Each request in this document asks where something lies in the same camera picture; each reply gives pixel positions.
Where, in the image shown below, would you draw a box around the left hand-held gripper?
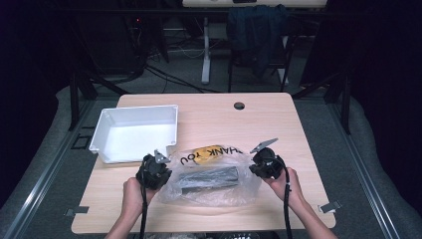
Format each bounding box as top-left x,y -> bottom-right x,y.
135,149 -> 173,191

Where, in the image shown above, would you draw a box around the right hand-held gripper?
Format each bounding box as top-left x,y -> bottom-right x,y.
248,137 -> 287,180

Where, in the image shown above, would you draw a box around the white plastic bin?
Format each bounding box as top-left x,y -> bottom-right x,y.
89,104 -> 179,164

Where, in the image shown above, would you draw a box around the long black box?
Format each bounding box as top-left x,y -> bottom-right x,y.
178,165 -> 240,195

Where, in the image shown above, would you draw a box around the clear plastic bag yellow print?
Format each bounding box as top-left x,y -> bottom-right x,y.
158,143 -> 263,208

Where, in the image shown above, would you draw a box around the person's left hand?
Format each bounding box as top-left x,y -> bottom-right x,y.
121,176 -> 159,217

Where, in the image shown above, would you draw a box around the person's right hand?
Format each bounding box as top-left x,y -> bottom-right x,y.
265,166 -> 307,210

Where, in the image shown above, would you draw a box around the black chair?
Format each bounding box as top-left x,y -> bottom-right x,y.
227,31 -> 294,94

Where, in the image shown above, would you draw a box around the black metal stand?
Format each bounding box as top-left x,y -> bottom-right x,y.
291,70 -> 353,135
67,70 -> 130,131

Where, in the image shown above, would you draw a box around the dark blue jacket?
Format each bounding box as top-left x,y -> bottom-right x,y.
226,4 -> 291,80

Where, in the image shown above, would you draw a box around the black computer case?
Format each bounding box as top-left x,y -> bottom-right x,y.
79,12 -> 144,75

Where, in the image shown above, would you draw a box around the white desk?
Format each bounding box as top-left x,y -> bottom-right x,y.
181,0 -> 328,85

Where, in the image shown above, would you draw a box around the left hand-held gripper black cable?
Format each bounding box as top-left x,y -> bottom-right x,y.
138,184 -> 149,239

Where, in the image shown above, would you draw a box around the hand-held gripper black cable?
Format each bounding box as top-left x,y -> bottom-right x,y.
138,184 -> 149,239
276,154 -> 295,239

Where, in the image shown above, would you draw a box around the right hand-held gripper black cable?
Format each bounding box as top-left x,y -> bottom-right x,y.
276,154 -> 295,239

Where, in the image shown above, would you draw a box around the grey metal bracket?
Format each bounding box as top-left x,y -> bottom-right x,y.
317,200 -> 342,214
64,205 -> 91,218

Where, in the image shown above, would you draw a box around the black floor cables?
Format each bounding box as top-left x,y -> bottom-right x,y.
144,64 -> 221,95

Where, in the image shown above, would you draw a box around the aluminium floor rail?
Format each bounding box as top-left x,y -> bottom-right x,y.
326,99 -> 403,239
0,99 -> 98,239

